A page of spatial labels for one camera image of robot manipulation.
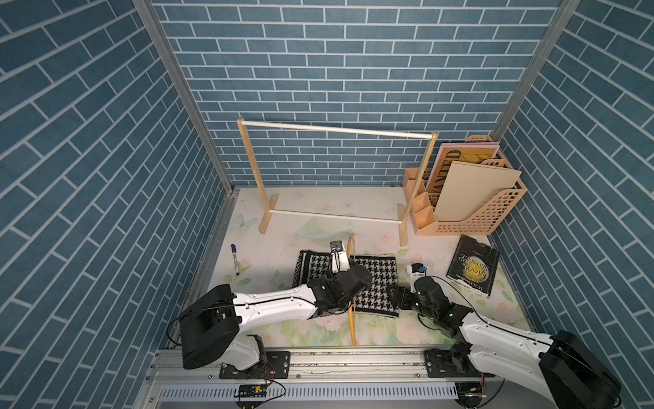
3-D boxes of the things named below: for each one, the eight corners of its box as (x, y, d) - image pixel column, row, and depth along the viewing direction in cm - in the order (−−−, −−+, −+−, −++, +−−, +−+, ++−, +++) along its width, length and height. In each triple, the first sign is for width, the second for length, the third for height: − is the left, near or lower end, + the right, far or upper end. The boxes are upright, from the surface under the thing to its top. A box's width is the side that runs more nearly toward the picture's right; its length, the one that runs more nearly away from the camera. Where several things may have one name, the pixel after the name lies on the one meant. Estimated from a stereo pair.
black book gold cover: (444, 277, 94) (446, 274, 92) (460, 235, 106) (462, 232, 105) (486, 298, 89) (489, 296, 87) (498, 252, 101) (501, 249, 100)
